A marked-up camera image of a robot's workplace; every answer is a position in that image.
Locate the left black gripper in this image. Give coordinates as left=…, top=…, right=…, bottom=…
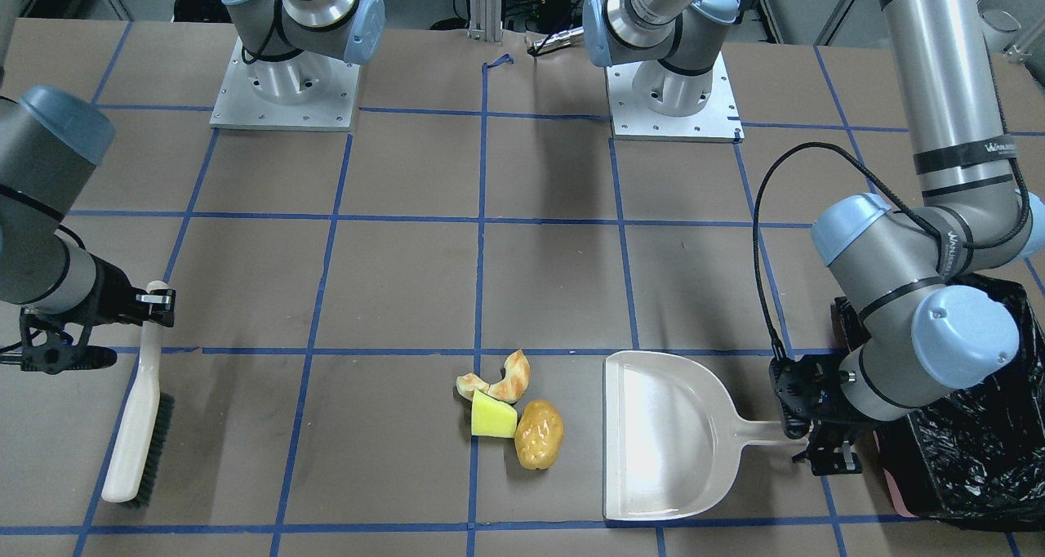
left=770, top=353, right=865, bottom=475

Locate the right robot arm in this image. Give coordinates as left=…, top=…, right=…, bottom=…
left=1, top=0, right=387, bottom=375

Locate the aluminium frame post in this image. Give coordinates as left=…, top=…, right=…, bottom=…
left=467, top=0, right=504, bottom=46

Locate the beige plastic dustpan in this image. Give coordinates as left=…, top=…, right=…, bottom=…
left=603, top=351, right=807, bottom=521

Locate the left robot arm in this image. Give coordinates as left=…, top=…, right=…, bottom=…
left=604, top=0, right=1043, bottom=475

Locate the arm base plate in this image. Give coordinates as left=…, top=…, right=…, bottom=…
left=604, top=52, right=745, bottom=143
left=209, top=39, right=362, bottom=132

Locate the croissant bread piece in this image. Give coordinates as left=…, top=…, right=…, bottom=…
left=455, top=350, right=532, bottom=404

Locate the yellow potato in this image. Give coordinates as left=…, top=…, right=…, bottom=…
left=514, top=399, right=565, bottom=470

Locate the black lined trash bin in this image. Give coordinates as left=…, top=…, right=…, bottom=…
left=874, top=274, right=1044, bottom=532

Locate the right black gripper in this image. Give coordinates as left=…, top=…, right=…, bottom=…
left=2, top=266, right=176, bottom=375

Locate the beige hand brush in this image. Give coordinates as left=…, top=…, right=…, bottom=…
left=101, top=280, right=176, bottom=508

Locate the yellow sponge block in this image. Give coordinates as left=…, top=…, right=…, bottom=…
left=470, top=390, right=518, bottom=439

